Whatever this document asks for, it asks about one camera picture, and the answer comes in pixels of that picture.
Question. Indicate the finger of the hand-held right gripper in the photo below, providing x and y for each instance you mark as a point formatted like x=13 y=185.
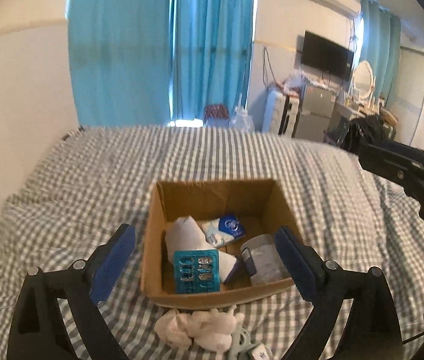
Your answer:
x=384 y=163
x=412 y=152

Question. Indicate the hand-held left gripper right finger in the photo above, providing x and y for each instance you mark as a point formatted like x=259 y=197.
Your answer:
x=293 y=266

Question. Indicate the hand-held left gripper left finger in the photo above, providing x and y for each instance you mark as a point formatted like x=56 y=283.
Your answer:
x=111 y=260

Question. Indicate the brown cardboard box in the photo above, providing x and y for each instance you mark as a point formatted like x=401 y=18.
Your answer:
x=152 y=270

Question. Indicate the grey round can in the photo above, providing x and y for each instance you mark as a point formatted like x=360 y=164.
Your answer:
x=264 y=258

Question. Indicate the black bag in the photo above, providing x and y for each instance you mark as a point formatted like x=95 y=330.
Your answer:
x=365 y=131

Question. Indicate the wooden dressing table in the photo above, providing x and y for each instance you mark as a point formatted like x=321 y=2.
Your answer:
x=374 y=109

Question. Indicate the blue white tissue pack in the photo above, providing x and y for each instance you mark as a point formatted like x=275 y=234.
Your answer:
x=227 y=227

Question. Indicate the grey small fridge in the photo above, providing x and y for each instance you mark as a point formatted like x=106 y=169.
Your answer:
x=315 y=114

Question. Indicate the grey checked bed sheet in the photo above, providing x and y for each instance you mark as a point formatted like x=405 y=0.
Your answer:
x=84 y=180

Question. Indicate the teal blister pill pack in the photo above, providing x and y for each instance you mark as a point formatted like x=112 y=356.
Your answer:
x=197 y=272

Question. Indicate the round white vanity mirror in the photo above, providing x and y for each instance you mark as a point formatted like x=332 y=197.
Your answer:
x=363 y=78

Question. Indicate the small white tag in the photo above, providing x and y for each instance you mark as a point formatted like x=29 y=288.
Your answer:
x=261 y=352

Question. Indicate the white crumpled cloth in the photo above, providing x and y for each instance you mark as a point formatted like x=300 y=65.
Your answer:
x=193 y=326

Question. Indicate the blue curtain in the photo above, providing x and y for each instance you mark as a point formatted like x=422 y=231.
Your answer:
x=212 y=37
x=380 y=45

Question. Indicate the white plastic bag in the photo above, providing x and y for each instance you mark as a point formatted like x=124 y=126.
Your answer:
x=296 y=82

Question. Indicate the white folded mattress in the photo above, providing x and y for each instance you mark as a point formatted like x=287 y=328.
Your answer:
x=275 y=110

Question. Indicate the clear plastic bag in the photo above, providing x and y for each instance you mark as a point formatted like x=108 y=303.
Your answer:
x=242 y=120

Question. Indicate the red patterned stool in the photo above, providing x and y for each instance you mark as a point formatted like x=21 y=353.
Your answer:
x=216 y=114

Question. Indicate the black wall television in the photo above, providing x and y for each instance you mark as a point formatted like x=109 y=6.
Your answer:
x=326 y=54

